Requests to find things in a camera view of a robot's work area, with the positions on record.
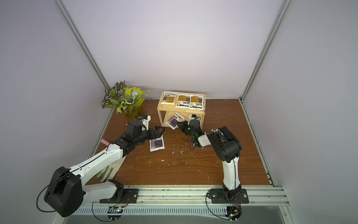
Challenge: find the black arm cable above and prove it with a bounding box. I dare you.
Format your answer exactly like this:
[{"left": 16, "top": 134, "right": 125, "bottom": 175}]
[
  {"left": 35, "top": 176, "right": 70, "bottom": 213},
  {"left": 205, "top": 190, "right": 230, "bottom": 221}
]

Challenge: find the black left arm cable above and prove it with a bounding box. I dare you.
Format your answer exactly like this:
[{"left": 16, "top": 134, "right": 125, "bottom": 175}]
[{"left": 35, "top": 176, "right": 70, "bottom": 213}]

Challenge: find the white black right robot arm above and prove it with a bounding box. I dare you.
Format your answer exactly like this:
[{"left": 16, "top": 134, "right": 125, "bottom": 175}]
[{"left": 178, "top": 119, "right": 242, "bottom": 201}]

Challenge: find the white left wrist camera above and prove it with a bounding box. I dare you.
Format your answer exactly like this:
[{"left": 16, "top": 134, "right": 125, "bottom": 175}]
[{"left": 139, "top": 115, "right": 151, "bottom": 131}]

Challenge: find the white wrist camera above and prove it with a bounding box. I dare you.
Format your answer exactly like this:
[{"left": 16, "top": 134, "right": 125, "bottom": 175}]
[
  {"left": 189, "top": 114, "right": 201, "bottom": 121},
  {"left": 139, "top": 115, "right": 151, "bottom": 131}
]

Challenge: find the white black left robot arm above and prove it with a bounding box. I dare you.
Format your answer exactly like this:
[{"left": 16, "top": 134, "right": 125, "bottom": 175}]
[{"left": 44, "top": 119, "right": 165, "bottom": 217}]

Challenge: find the light wooden two-tier shelf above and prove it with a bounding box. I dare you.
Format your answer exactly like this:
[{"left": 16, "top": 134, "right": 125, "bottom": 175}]
[{"left": 157, "top": 90, "right": 206, "bottom": 127}]

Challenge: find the beige green gardening glove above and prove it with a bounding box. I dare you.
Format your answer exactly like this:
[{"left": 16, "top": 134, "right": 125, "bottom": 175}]
[{"left": 96, "top": 156, "right": 126, "bottom": 182}]

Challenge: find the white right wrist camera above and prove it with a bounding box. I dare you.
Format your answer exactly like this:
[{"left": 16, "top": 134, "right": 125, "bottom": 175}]
[{"left": 189, "top": 114, "right": 201, "bottom": 121}]

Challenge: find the right small circuit board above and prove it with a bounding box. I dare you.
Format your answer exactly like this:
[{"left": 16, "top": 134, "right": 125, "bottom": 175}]
[{"left": 226, "top": 204, "right": 242, "bottom": 222}]

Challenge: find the purple pink small shovel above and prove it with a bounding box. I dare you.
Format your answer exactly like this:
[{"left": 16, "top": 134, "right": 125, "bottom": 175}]
[{"left": 101, "top": 139, "right": 110, "bottom": 146}]

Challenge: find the amber transparent plastic vase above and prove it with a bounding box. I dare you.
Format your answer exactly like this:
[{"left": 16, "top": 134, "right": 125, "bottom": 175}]
[{"left": 123, "top": 107, "right": 145, "bottom": 122}]

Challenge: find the small circuit board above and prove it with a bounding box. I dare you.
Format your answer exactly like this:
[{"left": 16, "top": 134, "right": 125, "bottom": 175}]
[
  {"left": 107, "top": 206, "right": 124, "bottom": 221},
  {"left": 226, "top": 204, "right": 242, "bottom": 222}
]

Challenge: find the purple coffee bag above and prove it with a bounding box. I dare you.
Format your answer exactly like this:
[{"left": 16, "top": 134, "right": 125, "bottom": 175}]
[
  {"left": 165, "top": 113, "right": 185, "bottom": 130},
  {"left": 150, "top": 136, "right": 165, "bottom": 152}
]

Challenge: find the artificial green leafy plant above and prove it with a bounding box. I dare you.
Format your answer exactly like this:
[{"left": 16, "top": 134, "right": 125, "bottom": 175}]
[{"left": 102, "top": 81, "right": 151, "bottom": 113}]

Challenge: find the left small circuit board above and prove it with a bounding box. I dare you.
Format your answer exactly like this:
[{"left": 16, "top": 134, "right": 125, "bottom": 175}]
[{"left": 107, "top": 206, "right": 124, "bottom": 221}]

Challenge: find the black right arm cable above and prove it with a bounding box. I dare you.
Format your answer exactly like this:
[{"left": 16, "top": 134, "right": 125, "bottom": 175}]
[{"left": 205, "top": 190, "right": 230, "bottom": 221}]

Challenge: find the yellow coffee bag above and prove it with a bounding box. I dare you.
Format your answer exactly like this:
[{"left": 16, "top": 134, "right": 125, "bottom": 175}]
[
  {"left": 160, "top": 92, "right": 178, "bottom": 105},
  {"left": 176, "top": 94, "right": 190, "bottom": 109},
  {"left": 189, "top": 95, "right": 204, "bottom": 110}
]

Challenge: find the aluminium front rail frame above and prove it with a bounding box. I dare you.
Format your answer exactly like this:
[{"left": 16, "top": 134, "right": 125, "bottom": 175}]
[{"left": 52, "top": 185, "right": 297, "bottom": 224}]

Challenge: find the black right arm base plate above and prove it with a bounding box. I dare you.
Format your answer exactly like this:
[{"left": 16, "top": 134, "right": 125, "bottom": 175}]
[{"left": 208, "top": 189, "right": 249, "bottom": 204}]

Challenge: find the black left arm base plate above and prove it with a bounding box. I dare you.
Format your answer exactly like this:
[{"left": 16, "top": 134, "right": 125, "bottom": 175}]
[{"left": 99, "top": 188, "right": 139, "bottom": 204}]

